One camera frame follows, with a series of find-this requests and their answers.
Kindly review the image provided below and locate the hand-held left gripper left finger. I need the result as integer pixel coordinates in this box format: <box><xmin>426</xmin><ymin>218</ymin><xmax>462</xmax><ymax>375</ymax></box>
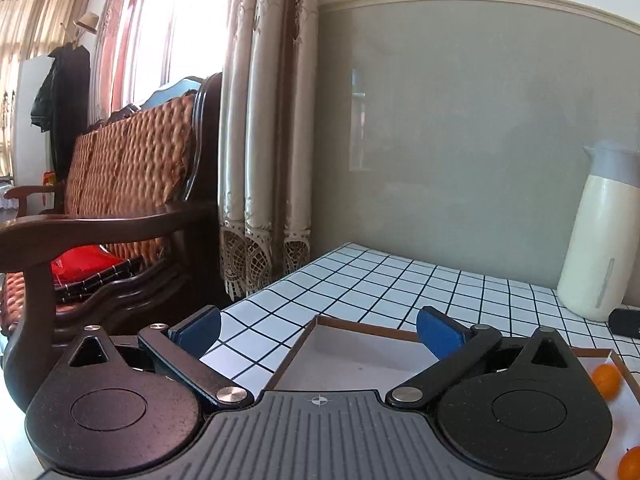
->
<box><xmin>67</xmin><ymin>305</ymin><xmax>255</xmax><ymax>409</ymax></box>

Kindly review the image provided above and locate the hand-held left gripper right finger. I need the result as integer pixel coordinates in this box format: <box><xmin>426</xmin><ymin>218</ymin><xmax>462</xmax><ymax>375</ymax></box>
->
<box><xmin>386</xmin><ymin>305</ymin><xmax>573</xmax><ymax>408</ymax></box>

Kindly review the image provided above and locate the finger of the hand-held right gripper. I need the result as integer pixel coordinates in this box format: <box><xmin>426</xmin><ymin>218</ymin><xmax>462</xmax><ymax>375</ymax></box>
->
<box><xmin>609</xmin><ymin>308</ymin><xmax>640</xmax><ymax>338</ymax></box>

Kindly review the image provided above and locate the mandarin orange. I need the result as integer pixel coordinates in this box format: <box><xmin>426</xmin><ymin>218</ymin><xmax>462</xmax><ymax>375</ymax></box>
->
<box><xmin>590</xmin><ymin>364</ymin><xmax>623</xmax><ymax>401</ymax></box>
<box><xmin>617</xmin><ymin>446</ymin><xmax>640</xmax><ymax>480</ymax></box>

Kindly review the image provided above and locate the brown cardboard box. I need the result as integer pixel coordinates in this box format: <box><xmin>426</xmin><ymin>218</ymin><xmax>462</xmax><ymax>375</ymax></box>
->
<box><xmin>260</xmin><ymin>315</ymin><xmax>640</xmax><ymax>480</ymax></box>

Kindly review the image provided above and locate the white black checked tablecloth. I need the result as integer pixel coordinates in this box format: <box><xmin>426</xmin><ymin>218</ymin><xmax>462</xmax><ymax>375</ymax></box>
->
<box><xmin>200</xmin><ymin>242</ymin><xmax>640</xmax><ymax>396</ymax></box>

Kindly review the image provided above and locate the cream thermos jug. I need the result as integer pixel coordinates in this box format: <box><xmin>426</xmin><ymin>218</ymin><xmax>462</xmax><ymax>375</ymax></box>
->
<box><xmin>556</xmin><ymin>140</ymin><xmax>640</xmax><ymax>322</ymax></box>

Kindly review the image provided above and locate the black checked cloth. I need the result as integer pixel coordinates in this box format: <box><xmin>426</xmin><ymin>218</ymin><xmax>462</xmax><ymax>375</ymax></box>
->
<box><xmin>52</xmin><ymin>256</ymin><xmax>146</xmax><ymax>303</ymax></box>

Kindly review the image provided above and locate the red cushion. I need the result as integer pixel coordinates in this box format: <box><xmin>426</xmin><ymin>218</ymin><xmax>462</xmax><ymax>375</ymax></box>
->
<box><xmin>50</xmin><ymin>245</ymin><xmax>126</xmax><ymax>286</ymax></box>

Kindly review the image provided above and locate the wooden woven-back chair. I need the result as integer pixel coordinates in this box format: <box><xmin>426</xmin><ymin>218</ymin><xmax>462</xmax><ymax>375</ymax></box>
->
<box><xmin>0</xmin><ymin>72</ymin><xmax>226</xmax><ymax>411</ymax></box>

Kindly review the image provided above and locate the beige embroidered curtain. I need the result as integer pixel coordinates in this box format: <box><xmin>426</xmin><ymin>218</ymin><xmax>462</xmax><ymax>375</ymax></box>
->
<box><xmin>217</xmin><ymin>0</ymin><xmax>321</xmax><ymax>301</ymax></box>

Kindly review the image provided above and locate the white cabinet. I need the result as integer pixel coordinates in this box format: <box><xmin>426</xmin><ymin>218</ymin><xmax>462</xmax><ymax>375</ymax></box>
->
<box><xmin>12</xmin><ymin>56</ymin><xmax>56</xmax><ymax>196</ymax></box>

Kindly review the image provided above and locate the black jacket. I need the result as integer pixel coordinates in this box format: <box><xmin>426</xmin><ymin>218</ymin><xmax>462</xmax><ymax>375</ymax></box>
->
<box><xmin>30</xmin><ymin>44</ymin><xmax>92</xmax><ymax>181</ymax></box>

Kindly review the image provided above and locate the window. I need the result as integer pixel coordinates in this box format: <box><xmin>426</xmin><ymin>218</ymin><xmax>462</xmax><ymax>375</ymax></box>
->
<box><xmin>95</xmin><ymin>0</ymin><xmax>241</xmax><ymax>121</ymax></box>

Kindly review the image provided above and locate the straw hat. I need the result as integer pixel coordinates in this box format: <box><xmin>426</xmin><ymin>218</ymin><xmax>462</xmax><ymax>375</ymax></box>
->
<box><xmin>72</xmin><ymin>11</ymin><xmax>101</xmax><ymax>36</ymax></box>

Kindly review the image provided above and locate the beige pleated curtain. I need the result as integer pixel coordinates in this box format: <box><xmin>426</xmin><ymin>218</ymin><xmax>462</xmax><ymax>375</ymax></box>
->
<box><xmin>0</xmin><ymin>0</ymin><xmax>98</xmax><ymax>151</ymax></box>

